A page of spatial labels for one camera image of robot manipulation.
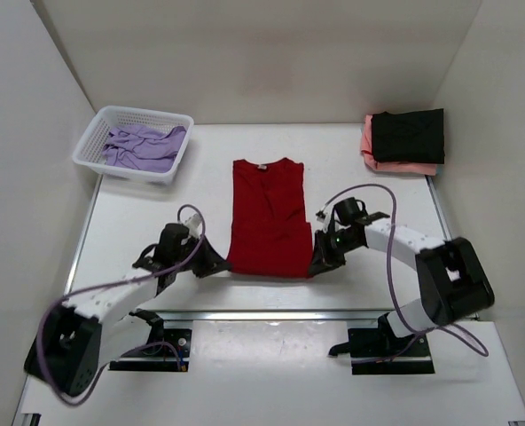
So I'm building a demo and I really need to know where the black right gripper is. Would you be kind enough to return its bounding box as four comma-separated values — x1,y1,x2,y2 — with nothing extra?
307,230,361,277

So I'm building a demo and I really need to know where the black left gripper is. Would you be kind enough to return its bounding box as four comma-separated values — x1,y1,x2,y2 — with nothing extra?
175,233,231,278

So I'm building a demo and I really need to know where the red t-shirt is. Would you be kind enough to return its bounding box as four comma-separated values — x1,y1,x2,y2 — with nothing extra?
227,158,313,279

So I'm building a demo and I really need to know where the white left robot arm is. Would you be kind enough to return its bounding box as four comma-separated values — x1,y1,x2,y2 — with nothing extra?
23,211,231,406

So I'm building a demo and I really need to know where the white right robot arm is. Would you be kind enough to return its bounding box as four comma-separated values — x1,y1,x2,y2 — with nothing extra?
309,197,495,356

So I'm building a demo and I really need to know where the folded pink t-shirt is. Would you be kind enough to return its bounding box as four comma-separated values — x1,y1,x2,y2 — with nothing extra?
360,114,438,177

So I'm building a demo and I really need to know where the white plastic laundry basket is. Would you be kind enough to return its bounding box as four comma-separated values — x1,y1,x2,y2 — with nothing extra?
73,106,194,185

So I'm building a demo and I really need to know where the purple t-shirt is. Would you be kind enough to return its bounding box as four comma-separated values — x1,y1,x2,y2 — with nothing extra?
102,124,186,173

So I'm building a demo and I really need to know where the folded black t-shirt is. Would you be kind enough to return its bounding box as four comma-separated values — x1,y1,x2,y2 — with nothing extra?
371,108,445,165

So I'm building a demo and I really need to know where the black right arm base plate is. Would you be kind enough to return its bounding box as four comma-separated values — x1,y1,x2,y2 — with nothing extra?
328,313,435,375

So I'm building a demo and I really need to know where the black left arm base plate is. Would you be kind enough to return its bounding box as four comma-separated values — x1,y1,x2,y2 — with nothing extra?
109,321,192,373

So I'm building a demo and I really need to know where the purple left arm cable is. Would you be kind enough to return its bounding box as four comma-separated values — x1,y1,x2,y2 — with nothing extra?
36,204,207,406

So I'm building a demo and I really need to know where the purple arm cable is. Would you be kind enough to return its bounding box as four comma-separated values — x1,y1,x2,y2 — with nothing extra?
317,183,490,366
36,204,207,406

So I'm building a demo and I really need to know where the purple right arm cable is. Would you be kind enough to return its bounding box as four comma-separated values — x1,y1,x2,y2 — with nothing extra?
317,183,490,366

